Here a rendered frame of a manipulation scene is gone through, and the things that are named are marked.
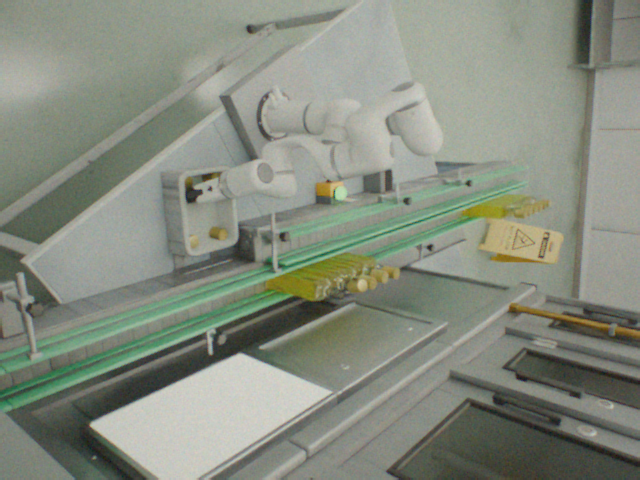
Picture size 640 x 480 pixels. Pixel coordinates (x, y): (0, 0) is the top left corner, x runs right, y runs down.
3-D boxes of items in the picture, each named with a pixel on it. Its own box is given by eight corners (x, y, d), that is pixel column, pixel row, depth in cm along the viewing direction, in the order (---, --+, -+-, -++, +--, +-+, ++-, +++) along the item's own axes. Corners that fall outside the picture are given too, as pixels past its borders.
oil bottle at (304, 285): (266, 288, 159) (321, 304, 145) (265, 270, 158) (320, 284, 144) (280, 283, 163) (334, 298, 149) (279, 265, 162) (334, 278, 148)
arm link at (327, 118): (329, 105, 159) (373, 107, 149) (317, 148, 158) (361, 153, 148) (308, 92, 151) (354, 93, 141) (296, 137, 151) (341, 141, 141)
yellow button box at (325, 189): (315, 202, 190) (331, 204, 185) (314, 181, 188) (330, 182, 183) (328, 199, 195) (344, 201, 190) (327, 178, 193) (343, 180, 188)
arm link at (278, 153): (352, 180, 129) (279, 195, 139) (344, 126, 130) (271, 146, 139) (336, 178, 122) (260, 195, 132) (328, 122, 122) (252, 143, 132)
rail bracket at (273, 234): (255, 269, 154) (285, 277, 146) (250, 211, 150) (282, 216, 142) (262, 266, 156) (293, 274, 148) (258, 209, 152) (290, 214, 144)
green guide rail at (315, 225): (264, 236, 155) (284, 240, 150) (264, 233, 155) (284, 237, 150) (513, 167, 282) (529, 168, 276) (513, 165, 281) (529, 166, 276)
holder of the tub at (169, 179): (171, 271, 149) (187, 276, 144) (160, 171, 142) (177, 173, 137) (220, 256, 161) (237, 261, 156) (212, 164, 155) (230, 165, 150)
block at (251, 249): (238, 259, 158) (254, 263, 153) (235, 227, 156) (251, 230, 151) (247, 256, 160) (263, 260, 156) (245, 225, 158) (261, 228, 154)
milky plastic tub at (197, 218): (169, 253, 147) (188, 258, 141) (160, 171, 142) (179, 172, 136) (220, 239, 160) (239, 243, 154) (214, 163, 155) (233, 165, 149)
